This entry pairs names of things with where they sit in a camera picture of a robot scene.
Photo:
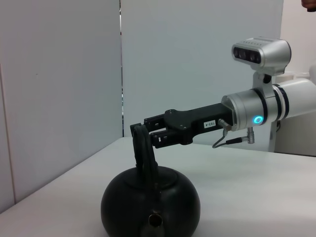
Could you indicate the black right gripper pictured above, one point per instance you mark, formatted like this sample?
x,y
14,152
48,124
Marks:
x,y
192,121

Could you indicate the black round teapot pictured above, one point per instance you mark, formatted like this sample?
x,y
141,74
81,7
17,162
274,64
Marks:
x,y
150,197

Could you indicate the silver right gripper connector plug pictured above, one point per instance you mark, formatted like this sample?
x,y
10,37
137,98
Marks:
x,y
224,124

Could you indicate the dark brown background object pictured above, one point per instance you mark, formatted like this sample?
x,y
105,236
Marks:
x,y
309,4

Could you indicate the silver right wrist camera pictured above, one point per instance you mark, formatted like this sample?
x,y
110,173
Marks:
x,y
266,55

